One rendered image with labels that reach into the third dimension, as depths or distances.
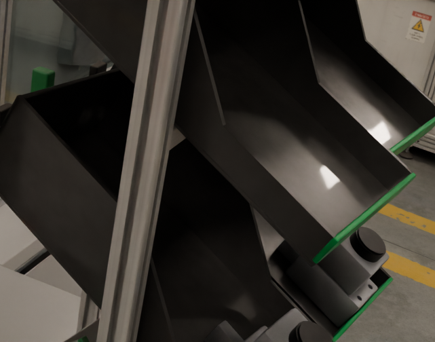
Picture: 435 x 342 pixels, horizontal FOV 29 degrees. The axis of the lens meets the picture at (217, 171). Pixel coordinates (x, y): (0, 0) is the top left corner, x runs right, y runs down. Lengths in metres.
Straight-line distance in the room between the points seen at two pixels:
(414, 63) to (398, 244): 1.16
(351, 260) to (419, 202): 3.35
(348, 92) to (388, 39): 3.75
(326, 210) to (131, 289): 0.13
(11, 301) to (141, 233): 0.78
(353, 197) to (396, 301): 2.65
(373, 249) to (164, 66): 0.30
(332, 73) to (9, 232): 0.84
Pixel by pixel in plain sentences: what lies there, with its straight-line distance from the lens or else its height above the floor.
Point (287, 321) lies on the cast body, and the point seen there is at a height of 1.27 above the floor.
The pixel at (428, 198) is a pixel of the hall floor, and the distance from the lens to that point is 4.11.
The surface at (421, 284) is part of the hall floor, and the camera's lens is 3.36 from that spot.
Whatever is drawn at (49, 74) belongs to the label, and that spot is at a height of 1.34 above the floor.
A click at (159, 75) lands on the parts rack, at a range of 0.46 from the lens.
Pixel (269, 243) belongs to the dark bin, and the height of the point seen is 1.23.
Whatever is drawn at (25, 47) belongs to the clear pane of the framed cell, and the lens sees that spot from 1.44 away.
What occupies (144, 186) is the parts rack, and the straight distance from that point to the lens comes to 0.48.
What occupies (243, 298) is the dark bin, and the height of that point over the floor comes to 1.23.
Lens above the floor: 1.58
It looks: 24 degrees down
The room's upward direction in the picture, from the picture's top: 11 degrees clockwise
